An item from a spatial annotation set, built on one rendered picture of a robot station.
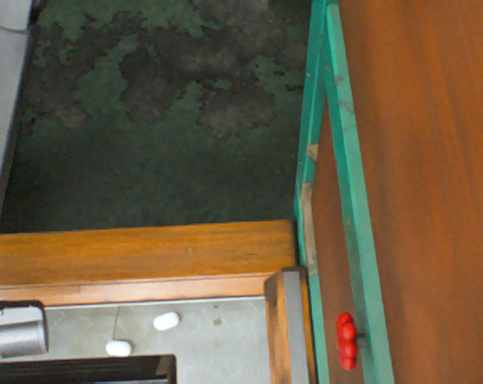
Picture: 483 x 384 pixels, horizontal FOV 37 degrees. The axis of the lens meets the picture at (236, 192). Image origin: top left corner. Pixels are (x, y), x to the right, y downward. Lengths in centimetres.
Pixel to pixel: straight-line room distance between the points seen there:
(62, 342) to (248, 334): 28
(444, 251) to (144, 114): 185
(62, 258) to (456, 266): 85
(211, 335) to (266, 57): 134
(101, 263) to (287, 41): 136
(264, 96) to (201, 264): 116
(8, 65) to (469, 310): 70
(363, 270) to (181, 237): 60
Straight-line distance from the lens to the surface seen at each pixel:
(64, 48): 239
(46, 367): 74
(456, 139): 35
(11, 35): 92
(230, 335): 108
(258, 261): 109
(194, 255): 110
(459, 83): 34
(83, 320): 112
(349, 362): 55
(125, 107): 220
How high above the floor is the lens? 177
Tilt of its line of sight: 62 degrees down
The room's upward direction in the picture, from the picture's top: 3 degrees counter-clockwise
